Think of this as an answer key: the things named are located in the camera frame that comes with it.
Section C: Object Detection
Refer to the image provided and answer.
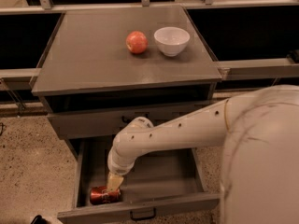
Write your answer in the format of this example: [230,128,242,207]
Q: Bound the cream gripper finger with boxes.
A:
[107,172,123,191]

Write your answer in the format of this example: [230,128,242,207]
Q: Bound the red coke can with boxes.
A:
[90,186,121,205]

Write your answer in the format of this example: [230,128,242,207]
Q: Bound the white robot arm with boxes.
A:
[107,85,299,224]

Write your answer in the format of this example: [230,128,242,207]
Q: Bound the open grey middle drawer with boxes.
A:
[58,135,219,224]

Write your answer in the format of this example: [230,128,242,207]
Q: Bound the closed grey top drawer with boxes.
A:
[48,101,211,139]

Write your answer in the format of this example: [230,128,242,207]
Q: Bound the grey drawer cabinet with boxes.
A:
[30,5,222,161]

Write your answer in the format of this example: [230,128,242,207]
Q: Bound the black object at bottom left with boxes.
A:
[31,215,44,224]

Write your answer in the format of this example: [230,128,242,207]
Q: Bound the red apple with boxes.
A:
[126,31,148,54]

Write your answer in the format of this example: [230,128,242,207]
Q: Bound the white ceramic bowl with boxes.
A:
[154,27,190,57]

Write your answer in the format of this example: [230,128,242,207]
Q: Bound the black middle drawer handle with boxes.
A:
[130,208,157,221]

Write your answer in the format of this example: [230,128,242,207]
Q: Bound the black drawer handle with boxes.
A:
[130,208,157,221]
[121,116,132,124]

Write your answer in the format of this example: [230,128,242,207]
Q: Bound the black top drawer handle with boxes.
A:
[121,116,132,124]

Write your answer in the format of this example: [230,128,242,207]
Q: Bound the metal railing frame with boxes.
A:
[0,0,299,117]

